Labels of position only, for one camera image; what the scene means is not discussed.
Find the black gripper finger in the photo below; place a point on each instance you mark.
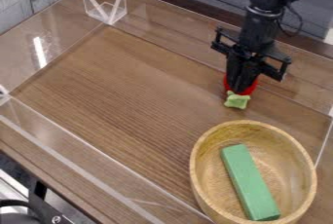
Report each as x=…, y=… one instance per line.
x=234, y=72
x=250, y=74

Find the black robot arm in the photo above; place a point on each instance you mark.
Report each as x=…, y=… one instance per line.
x=266, y=13

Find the clear acrylic enclosure wall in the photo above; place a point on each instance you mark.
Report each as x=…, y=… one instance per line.
x=103, y=188

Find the green rectangular block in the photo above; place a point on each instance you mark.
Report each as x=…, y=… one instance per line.
x=251, y=190

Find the clear acrylic corner bracket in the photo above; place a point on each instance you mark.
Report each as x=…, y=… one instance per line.
x=105, y=12

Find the red plush strawberry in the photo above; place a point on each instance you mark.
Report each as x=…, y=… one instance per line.
x=238, y=100

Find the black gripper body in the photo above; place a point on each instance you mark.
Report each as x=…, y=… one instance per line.
x=254, y=46

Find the wooden oval bowl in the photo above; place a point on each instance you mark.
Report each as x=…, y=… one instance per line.
x=283, y=163

